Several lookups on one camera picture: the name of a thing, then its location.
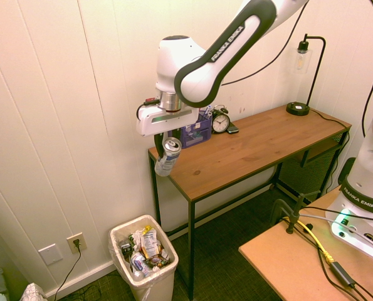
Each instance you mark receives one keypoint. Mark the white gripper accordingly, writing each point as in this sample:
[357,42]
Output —
[164,122]

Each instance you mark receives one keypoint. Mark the white drink can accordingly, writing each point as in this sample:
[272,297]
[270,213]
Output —
[169,160]

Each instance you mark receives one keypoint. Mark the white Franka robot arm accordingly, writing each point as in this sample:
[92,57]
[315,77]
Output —
[205,75]

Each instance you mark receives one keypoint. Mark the discarded white can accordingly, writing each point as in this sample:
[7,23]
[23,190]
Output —
[139,263]

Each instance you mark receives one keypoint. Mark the white trash bin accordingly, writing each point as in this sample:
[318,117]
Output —
[155,287]

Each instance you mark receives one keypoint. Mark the purple desk organizer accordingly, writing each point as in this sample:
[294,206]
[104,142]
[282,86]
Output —
[198,135]

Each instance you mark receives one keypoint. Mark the white marker blue cap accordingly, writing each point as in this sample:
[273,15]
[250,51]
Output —
[208,110]

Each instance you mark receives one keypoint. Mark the black alarm clock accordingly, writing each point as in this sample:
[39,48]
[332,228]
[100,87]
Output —
[220,123]

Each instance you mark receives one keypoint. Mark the black mobile phone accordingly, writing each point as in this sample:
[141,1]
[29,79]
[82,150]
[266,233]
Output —
[233,129]

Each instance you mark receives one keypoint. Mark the snack wrapper with label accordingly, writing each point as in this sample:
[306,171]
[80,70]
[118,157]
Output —
[149,243]

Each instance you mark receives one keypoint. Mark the black desk lamp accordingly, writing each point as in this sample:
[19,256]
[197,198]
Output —
[297,108]

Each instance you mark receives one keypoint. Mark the black table clamp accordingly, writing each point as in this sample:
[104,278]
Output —
[291,213]

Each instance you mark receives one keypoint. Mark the fibreboard robot mounting table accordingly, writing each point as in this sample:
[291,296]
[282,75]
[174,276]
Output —
[283,266]

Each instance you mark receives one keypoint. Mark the white patterned bedding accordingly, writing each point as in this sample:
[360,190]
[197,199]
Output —
[34,293]

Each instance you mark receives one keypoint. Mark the ethernet adapter dongle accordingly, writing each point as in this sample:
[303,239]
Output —
[343,274]

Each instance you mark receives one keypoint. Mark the wooden table black frame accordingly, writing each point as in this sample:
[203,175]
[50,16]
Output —
[252,147]

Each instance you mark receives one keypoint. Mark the wall power outlet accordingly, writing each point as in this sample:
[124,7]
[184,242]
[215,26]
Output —
[76,243]

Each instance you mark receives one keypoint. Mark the blank white wall plate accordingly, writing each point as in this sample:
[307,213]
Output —
[50,254]

